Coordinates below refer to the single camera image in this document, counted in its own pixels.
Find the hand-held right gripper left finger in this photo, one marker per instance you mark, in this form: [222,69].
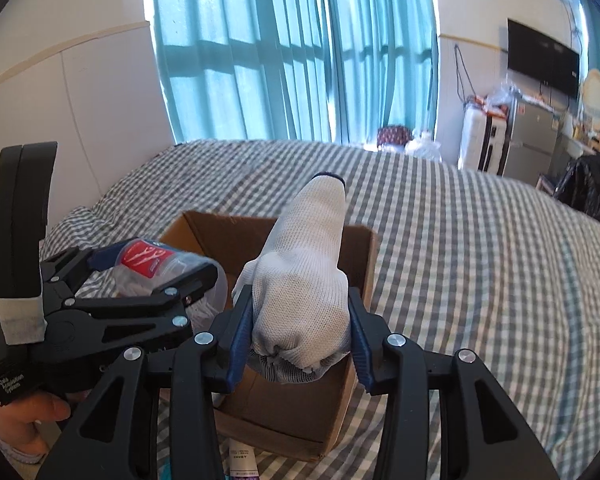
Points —
[240,332]

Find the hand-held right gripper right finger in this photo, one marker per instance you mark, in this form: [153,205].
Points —
[361,347]

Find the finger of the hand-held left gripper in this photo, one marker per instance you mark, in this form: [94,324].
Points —
[70,265]
[145,310]

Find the clear bottle with red label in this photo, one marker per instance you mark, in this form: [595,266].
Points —
[147,259]

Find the white sock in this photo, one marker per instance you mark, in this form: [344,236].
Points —
[300,285]

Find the brown cardboard box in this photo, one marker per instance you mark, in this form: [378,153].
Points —
[290,410]

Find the person's left forearm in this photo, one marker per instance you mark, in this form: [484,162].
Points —
[22,458]

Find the person's left hand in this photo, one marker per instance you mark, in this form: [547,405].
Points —
[17,420]

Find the grey checked bed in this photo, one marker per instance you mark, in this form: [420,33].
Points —
[470,270]

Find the clear plastic bag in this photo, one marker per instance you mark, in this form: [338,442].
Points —
[422,147]

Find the red patterned bag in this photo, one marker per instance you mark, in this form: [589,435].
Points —
[394,137]

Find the white suitcase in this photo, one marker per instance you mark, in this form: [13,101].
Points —
[477,140]

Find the silver refrigerator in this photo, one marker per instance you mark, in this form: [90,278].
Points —
[530,145]

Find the black chair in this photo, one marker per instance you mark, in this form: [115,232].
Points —
[592,190]

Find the teal window curtain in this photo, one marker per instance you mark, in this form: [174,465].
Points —
[290,55]

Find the crumpled plastic bag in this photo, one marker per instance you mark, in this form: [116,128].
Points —
[502,97]

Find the cluttered wooden desk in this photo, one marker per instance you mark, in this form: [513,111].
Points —
[592,141]

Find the oval mirror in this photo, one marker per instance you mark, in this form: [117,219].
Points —
[595,100]

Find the black wall television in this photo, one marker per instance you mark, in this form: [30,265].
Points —
[542,57]

